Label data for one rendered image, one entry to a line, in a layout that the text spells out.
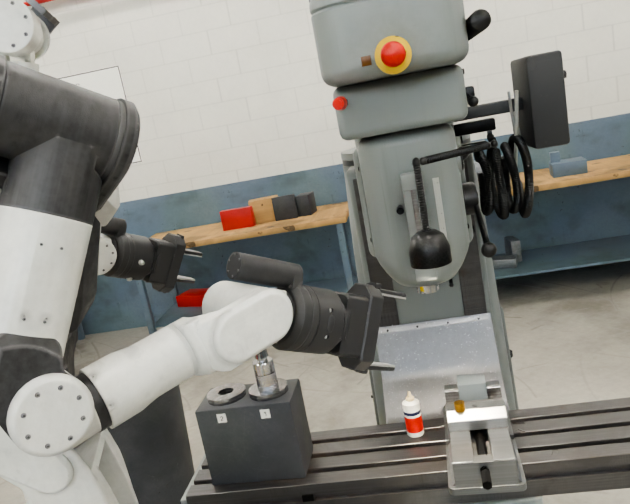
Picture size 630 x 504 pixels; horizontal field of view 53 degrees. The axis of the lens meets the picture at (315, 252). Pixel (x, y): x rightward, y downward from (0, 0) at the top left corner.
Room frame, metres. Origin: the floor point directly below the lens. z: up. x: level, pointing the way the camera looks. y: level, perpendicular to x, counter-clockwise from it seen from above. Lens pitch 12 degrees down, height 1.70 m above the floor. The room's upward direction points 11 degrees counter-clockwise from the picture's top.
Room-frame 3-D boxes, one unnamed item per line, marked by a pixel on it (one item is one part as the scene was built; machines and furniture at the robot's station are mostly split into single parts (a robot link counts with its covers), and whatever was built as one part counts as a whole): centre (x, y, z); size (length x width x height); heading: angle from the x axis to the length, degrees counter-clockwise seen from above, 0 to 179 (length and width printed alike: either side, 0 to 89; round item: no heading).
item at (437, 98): (1.35, -0.23, 1.68); 0.34 x 0.24 x 0.10; 171
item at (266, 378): (1.35, 0.16, 1.14); 0.05 x 0.05 x 0.06
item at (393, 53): (1.06, -0.18, 1.76); 0.04 x 0.03 x 0.04; 81
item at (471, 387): (1.30, -0.28, 1.03); 0.06 x 0.05 x 0.06; 78
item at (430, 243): (1.08, -0.20, 1.43); 0.07 x 0.07 x 0.06
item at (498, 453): (1.27, -0.28, 0.97); 0.35 x 0.15 x 0.11; 168
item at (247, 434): (1.36, 0.21, 1.02); 0.22 x 0.12 x 0.20; 79
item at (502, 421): (1.25, -0.27, 1.01); 0.12 x 0.06 x 0.04; 78
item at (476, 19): (1.32, -0.37, 1.79); 0.45 x 0.04 x 0.04; 171
